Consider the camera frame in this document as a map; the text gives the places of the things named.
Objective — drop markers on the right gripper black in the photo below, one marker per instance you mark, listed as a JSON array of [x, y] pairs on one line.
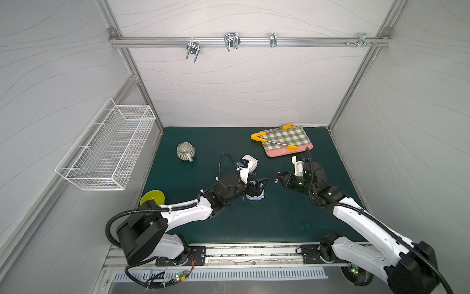
[[290, 179]]

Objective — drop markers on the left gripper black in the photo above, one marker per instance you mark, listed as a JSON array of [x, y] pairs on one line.
[[250, 185]]

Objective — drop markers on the blue alarm clock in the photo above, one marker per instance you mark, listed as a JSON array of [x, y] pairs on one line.
[[255, 195]]

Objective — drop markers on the white alarm clock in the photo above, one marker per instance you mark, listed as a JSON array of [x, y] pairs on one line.
[[252, 162]]

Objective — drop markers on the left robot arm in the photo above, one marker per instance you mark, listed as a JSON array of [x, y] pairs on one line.
[[144, 232]]

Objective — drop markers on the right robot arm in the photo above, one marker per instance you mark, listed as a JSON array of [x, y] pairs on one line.
[[405, 266]]

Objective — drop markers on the pink tray checkered cloth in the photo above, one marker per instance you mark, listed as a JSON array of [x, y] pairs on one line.
[[281, 142]]

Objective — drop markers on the green yellow bowl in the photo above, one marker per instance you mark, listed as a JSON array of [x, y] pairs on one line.
[[155, 195]]

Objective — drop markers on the metal hook clamp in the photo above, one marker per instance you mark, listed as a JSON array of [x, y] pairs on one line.
[[232, 40], [273, 40], [362, 41], [193, 48]]

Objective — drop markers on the aluminium crossbar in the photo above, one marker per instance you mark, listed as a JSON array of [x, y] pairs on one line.
[[246, 42]]

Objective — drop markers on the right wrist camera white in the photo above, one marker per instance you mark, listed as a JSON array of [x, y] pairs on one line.
[[298, 162]]

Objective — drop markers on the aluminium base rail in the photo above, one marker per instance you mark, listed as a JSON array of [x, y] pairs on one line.
[[235, 255]]

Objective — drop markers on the white wire basket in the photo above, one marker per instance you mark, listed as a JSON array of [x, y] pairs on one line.
[[104, 156]]

